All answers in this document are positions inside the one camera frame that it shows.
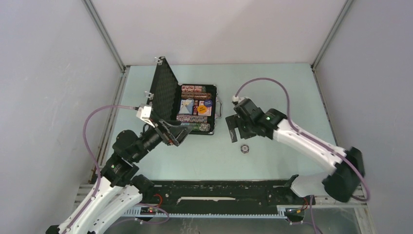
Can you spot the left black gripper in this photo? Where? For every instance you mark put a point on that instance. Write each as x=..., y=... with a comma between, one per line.
x=163, y=128

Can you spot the blue playing card deck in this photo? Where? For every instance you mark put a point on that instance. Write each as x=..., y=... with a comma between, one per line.
x=186, y=107

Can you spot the red dice strip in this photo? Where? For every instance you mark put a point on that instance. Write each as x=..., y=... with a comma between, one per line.
x=195, y=107

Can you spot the top red chip row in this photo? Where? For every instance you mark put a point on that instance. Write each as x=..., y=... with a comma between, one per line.
x=193, y=88

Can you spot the white cable duct strip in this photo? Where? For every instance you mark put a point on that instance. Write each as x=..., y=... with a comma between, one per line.
x=136, y=212

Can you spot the red playing card deck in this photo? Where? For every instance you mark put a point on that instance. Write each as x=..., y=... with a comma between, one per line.
x=209, y=112

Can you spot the poker chip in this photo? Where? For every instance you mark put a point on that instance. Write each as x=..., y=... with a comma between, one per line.
x=245, y=149

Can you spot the aluminium rail frame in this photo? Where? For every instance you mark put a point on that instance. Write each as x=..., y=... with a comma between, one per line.
x=322, y=201

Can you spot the black poker case base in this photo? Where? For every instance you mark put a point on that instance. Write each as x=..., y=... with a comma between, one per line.
x=211, y=119

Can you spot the blue small blind button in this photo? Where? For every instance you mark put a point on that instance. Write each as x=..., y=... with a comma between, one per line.
x=208, y=103

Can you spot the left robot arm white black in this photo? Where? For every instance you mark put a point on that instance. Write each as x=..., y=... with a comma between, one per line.
x=118, y=186

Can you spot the silver case handle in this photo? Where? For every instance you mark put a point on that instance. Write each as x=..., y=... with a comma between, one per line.
x=219, y=107

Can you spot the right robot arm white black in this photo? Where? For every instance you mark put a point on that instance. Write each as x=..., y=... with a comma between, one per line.
x=343, y=169

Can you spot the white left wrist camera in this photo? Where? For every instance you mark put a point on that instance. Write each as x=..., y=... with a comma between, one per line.
x=144, y=113

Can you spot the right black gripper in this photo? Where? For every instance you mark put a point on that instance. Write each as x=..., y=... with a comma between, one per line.
x=234, y=122

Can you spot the pink chip row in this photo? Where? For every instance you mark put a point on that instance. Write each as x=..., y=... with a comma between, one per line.
x=192, y=118

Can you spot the blue green chip row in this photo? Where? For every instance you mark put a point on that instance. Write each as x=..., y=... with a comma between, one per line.
x=198, y=127

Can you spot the orange big blind button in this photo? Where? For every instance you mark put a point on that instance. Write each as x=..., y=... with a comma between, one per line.
x=202, y=109

